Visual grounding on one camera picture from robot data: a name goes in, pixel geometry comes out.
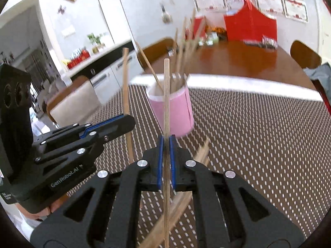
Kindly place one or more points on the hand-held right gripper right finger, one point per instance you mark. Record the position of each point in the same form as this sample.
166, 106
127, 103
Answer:
172, 165

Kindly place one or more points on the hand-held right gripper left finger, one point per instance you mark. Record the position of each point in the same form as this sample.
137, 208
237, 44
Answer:
160, 165

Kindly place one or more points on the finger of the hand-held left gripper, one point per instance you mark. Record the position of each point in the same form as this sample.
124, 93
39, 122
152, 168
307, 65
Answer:
119, 126
69, 131

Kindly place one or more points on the pink cup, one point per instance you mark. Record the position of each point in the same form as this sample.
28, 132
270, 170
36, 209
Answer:
178, 113

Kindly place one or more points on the bunch of wooden chopsticks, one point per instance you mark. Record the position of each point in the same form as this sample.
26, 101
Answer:
181, 64

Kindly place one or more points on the person's left hand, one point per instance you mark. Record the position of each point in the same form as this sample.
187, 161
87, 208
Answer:
51, 208

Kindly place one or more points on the white black sideboard cabinet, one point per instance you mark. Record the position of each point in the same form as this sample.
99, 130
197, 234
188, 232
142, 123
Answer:
103, 80

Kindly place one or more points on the red storage box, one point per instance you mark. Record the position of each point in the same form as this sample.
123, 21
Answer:
80, 58

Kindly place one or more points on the brown polka dot table mat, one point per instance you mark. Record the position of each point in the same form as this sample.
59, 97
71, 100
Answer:
245, 147

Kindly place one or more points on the small potted plant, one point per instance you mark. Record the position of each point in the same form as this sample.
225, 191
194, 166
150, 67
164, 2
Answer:
95, 42

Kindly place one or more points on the brown wooden chair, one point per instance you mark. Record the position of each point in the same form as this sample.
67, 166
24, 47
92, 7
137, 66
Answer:
160, 49
305, 54

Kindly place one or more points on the white marbled table cover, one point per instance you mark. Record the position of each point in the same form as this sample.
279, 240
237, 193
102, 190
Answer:
245, 84

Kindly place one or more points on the green white flat box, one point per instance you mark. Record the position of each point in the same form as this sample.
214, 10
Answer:
209, 40

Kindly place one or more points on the orange snack packet pile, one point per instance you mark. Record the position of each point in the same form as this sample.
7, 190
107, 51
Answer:
216, 30

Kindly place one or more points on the dark snack packet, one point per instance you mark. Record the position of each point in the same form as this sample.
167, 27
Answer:
269, 41

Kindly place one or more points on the red gift bag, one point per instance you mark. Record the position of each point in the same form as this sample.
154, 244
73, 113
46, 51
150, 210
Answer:
248, 25

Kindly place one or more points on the red cloth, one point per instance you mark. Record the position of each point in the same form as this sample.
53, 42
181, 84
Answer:
323, 89

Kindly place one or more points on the grey jacket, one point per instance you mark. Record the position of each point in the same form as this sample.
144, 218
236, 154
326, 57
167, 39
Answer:
320, 72

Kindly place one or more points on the double white light switch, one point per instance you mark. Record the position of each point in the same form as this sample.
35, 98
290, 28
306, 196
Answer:
68, 31

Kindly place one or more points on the butterfly wall decoration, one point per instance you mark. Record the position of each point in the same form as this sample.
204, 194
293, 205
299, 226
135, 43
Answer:
61, 9

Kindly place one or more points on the grey hanging wall ornament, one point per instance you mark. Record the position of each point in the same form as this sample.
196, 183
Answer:
166, 15

